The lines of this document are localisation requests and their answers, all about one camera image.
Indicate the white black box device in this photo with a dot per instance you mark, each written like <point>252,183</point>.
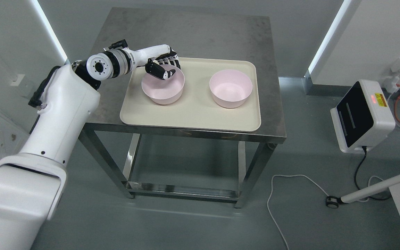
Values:
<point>362,119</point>

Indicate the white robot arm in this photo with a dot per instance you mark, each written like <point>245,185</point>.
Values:
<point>33,180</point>

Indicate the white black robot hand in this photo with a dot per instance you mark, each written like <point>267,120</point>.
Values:
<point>160,60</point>

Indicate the white wall socket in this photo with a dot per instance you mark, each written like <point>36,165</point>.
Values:
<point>17,81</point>
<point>391,82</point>

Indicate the white wall socket right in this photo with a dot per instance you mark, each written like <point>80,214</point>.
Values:
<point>391,82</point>

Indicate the cream plastic tray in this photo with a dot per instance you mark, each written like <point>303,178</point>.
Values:
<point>195,109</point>

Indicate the white wall socket left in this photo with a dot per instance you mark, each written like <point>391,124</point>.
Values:
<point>17,81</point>

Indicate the stainless steel table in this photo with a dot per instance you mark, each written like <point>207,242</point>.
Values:
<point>114,145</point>

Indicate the white wheeled stand leg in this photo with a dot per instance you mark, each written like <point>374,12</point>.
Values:
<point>334,202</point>

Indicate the pink bowl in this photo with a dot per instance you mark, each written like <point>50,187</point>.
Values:
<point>164,92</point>
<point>230,88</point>

